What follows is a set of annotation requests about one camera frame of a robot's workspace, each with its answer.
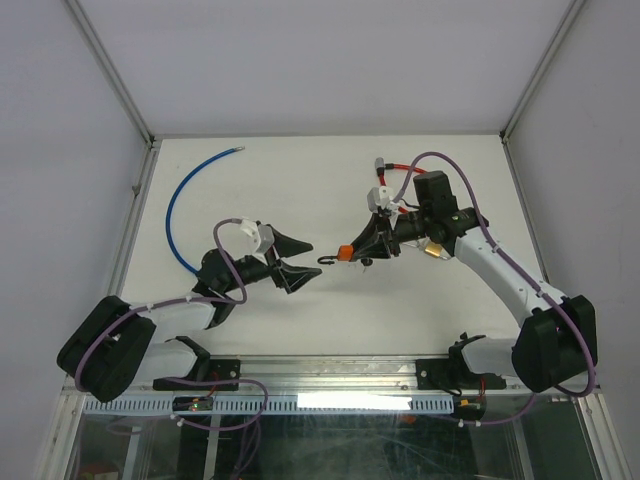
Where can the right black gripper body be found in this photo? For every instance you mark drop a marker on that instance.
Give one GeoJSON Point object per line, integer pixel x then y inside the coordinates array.
{"type": "Point", "coordinates": [409, 227]}

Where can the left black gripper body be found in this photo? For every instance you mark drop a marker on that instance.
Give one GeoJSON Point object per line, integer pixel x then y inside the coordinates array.
{"type": "Point", "coordinates": [254, 269]}

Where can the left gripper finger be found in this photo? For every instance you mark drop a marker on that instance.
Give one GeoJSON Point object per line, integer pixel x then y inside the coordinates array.
{"type": "Point", "coordinates": [287, 247]}
{"type": "Point", "coordinates": [292, 278]}

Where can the black head keys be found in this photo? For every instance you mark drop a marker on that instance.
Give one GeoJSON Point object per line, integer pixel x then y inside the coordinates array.
{"type": "Point", "coordinates": [366, 264]}

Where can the orange black padlock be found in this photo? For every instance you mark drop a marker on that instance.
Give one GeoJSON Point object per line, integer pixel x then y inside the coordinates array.
{"type": "Point", "coordinates": [337, 254]}

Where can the brass padlock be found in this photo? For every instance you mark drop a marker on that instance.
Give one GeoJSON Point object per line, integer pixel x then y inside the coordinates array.
{"type": "Point", "coordinates": [436, 251]}

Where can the red cable lock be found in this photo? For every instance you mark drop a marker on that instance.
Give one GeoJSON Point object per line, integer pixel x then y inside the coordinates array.
{"type": "Point", "coordinates": [381, 167]}

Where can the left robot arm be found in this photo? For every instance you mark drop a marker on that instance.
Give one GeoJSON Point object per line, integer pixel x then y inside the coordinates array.
{"type": "Point", "coordinates": [119, 344]}

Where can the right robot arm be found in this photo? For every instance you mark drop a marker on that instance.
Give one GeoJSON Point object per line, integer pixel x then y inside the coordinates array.
{"type": "Point", "coordinates": [557, 333]}

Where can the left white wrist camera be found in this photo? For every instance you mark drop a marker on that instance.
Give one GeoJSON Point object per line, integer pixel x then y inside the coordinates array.
{"type": "Point", "coordinates": [261, 238]}

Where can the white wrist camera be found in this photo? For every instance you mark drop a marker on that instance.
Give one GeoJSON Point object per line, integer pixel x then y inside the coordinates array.
{"type": "Point", "coordinates": [261, 238]}
{"type": "Point", "coordinates": [381, 200]}

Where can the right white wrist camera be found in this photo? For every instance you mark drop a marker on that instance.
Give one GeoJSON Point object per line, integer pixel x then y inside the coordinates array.
{"type": "Point", "coordinates": [381, 200]}

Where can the aluminium mounting rail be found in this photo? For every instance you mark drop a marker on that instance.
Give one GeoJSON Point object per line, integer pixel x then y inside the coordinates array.
{"type": "Point", "coordinates": [284, 373]}

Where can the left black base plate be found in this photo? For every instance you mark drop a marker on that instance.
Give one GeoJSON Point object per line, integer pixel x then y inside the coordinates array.
{"type": "Point", "coordinates": [202, 376]}

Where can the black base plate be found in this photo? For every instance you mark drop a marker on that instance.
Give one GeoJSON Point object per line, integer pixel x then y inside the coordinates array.
{"type": "Point", "coordinates": [202, 376]}
{"type": "Point", "coordinates": [433, 374]}

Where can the white slotted cable duct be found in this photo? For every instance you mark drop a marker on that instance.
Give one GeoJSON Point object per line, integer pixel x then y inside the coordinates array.
{"type": "Point", "coordinates": [315, 403]}

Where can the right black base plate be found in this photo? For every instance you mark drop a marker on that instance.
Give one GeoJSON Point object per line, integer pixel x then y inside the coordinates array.
{"type": "Point", "coordinates": [433, 374]}

